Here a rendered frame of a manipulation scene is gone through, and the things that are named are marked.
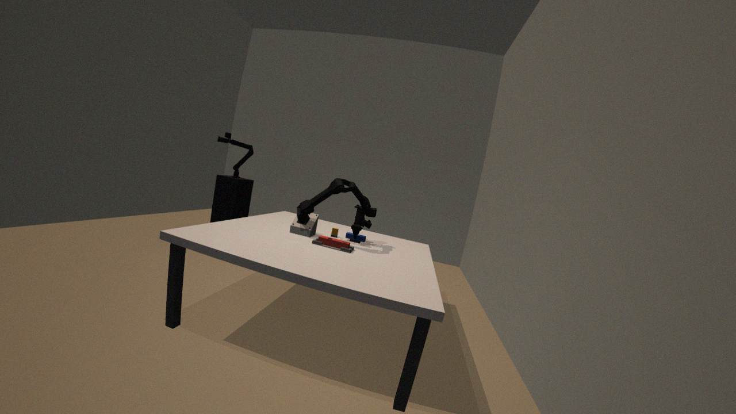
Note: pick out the red long block with rectangular sockets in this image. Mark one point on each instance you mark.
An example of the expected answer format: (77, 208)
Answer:
(335, 243)

